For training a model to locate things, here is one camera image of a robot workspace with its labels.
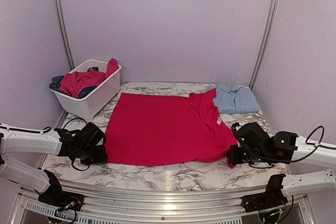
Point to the right aluminium frame post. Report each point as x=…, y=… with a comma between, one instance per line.
x=273, y=7

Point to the dark blue garment in bin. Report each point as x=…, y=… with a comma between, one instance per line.
x=55, y=85

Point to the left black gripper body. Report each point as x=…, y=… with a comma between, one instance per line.
x=88, y=156

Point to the light blue button shirt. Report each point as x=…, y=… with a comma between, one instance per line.
x=231, y=99

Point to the aluminium frame post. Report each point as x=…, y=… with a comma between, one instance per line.
x=273, y=7
x=63, y=33

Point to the white plastic laundry bin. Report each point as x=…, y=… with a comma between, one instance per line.
x=90, y=105

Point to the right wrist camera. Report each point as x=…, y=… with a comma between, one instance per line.
x=235, y=127

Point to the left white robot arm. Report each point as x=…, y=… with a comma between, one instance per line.
x=17, y=140

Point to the front aluminium rail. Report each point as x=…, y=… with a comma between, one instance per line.
x=115, y=205

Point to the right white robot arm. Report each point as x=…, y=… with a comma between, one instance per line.
x=311, y=152

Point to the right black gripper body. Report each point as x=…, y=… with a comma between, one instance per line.
x=253, y=156

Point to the red t-shirt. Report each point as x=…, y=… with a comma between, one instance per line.
x=157, y=130

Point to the red garment in bin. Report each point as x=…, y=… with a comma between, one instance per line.
x=73, y=82

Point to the left aluminium frame post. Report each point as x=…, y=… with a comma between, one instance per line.
x=63, y=33

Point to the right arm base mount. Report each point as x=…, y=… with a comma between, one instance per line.
x=262, y=201

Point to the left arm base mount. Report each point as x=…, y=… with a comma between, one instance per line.
x=64, y=200

